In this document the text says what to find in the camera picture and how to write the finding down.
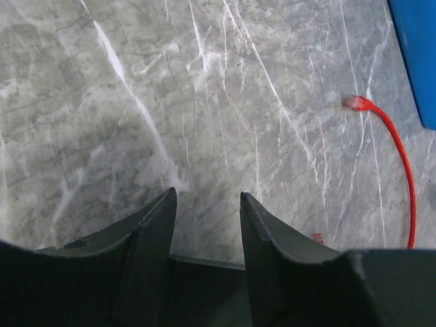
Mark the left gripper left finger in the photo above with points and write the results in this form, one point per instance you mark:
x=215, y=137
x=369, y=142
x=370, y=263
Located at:
x=118, y=276

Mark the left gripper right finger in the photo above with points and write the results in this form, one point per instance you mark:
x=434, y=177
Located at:
x=295, y=281

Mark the black network switch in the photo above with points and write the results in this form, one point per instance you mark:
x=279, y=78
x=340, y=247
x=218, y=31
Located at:
x=207, y=293

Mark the blue plastic bin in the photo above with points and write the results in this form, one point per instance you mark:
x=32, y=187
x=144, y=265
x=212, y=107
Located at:
x=414, y=22

